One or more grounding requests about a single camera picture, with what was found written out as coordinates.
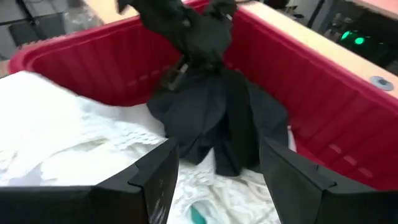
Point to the wooden desk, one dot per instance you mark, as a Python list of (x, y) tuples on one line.
[(311, 40)]

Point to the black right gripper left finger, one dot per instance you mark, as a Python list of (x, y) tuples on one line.
[(93, 205)]

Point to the white lace garment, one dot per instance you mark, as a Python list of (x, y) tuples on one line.
[(62, 140)]

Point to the red plastic laundry bin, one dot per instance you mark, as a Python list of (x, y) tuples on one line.
[(326, 109)]

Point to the teal garment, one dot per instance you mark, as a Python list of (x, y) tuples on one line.
[(197, 216)]

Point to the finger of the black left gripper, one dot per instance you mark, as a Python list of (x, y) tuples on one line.
[(174, 76)]

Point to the black computer with green lights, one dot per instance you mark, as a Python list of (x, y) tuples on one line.
[(373, 46)]

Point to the black t-shirt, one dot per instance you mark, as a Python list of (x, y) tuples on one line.
[(202, 124)]

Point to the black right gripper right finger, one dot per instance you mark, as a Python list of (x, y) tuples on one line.
[(311, 202)]

